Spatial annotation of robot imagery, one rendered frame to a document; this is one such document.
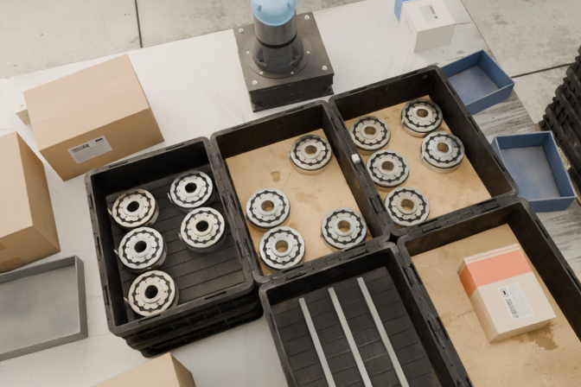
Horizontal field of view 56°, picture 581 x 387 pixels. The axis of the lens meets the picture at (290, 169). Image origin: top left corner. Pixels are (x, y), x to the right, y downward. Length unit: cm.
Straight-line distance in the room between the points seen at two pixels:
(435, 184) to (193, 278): 61
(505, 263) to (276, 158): 58
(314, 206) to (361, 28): 74
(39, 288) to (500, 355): 109
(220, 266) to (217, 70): 72
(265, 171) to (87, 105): 52
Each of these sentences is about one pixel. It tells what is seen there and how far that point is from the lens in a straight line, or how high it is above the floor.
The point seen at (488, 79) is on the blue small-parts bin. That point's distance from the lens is 174.
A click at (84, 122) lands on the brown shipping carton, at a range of 153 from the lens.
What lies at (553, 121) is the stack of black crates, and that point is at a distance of 229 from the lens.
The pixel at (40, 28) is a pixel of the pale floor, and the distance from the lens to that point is 324.
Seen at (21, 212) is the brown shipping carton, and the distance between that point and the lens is 145.
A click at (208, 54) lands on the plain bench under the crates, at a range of 180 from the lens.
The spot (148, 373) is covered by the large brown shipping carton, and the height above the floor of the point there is 90.
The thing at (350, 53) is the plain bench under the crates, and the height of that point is 70.
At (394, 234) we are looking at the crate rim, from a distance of 116.
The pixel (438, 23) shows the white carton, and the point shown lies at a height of 79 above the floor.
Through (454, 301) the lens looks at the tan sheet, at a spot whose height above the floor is 83.
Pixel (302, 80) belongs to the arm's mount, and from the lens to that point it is 156.
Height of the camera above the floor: 198
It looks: 59 degrees down
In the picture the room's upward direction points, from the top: 7 degrees counter-clockwise
